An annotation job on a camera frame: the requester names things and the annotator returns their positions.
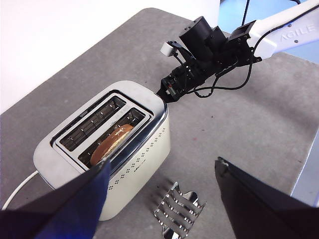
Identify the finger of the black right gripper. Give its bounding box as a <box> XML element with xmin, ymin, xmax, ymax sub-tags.
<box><xmin>157</xmin><ymin>81</ymin><xmax>167</xmax><ymax>99</ymax></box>
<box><xmin>162</xmin><ymin>87</ymin><xmax>180</xmax><ymax>103</ymax></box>

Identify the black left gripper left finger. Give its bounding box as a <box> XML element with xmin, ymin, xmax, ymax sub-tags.
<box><xmin>0</xmin><ymin>159</ymin><xmax>112</xmax><ymax>239</ymax></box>

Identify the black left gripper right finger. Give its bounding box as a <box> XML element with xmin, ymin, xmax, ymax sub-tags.
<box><xmin>214</xmin><ymin>156</ymin><xmax>319</xmax><ymax>239</ymax></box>

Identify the brown bread slice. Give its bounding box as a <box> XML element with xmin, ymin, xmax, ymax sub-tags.
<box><xmin>90</xmin><ymin>124</ymin><xmax>135</xmax><ymax>166</ymax></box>

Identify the cream two-slot toaster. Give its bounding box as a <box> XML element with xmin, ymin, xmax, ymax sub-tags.
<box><xmin>33</xmin><ymin>80</ymin><xmax>171</xmax><ymax>221</ymax></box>

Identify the silver metal toast rack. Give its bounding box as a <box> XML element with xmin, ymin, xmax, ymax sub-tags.
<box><xmin>153</xmin><ymin>181</ymin><xmax>207</xmax><ymax>239</ymax></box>

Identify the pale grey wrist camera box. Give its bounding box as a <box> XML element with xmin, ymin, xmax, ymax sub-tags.
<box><xmin>160</xmin><ymin>41</ymin><xmax>177</xmax><ymax>57</ymax></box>

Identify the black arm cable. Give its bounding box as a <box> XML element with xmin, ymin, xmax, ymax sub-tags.
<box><xmin>242</xmin><ymin>0</ymin><xmax>251</xmax><ymax>26</ymax></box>
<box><xmin>193</xmin><ymin>41</ymin><xmax>259</xmax><ymax>99</ymax></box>

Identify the white power cord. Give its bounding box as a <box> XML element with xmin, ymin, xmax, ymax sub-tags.
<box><xmin>1</xmin><ymin>171</ymin><xmax>38</xmax><ymax>211</ymax></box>

